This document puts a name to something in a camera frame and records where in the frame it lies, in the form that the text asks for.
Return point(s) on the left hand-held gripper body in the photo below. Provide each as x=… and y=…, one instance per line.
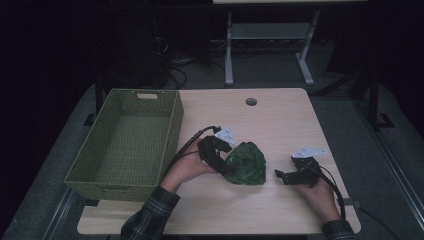
x=210, y=146

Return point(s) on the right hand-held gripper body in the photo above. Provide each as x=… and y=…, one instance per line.
x=308, y=171

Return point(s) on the green plush dinosaur garment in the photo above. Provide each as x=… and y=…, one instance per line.
x=248, y=165

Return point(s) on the green woven basket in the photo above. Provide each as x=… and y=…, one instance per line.
x=133, y=150

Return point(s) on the person's right hand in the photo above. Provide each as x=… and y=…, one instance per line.
x=321, y=200

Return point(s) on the person's left hand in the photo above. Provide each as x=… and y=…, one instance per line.
x=186, y=168

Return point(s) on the grey tape strip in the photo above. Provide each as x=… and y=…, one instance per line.
x=351, y=202

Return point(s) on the round table grommet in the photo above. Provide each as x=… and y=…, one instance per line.
x=251, y=101

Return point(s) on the black stand with foot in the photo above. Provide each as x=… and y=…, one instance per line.
x=99, y=100
x=374, y=100

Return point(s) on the grey metal stand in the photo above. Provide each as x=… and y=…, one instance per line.
x=270, y=30

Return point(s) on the metal floor rail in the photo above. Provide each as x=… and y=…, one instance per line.
x=396, y=166
x=61, y=213

